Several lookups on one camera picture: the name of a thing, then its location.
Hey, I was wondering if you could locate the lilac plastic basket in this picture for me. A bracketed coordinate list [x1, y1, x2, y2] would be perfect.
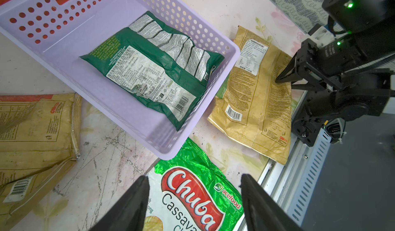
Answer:
[1, 0, 240, 160]

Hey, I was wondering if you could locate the dark green chips bag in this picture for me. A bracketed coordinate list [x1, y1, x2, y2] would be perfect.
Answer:
[82, 12, 224, 130]

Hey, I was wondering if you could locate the white slotted cable duct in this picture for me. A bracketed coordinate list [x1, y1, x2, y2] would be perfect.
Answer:
[284, 129, 331, 226]

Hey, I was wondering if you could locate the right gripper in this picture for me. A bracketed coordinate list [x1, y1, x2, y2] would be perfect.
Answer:
[275, 33, 395, 146]

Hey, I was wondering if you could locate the green Chuba cassava chips bag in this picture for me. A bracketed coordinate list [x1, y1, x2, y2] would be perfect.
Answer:
[143, 139, 244, 231]

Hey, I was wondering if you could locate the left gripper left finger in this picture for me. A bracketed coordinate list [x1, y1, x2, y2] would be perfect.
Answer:
[91, 175, 150, 231]

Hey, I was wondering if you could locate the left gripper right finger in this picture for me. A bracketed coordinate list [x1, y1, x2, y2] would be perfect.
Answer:
[241, 174, 302, 231]

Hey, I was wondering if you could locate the tan chips bag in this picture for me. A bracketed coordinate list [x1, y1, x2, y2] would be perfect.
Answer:
[208, 26, 292, 165]
[1, 93, 82, 231]

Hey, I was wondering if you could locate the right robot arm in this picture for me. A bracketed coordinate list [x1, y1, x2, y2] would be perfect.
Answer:
[276, 0, 395, 147]

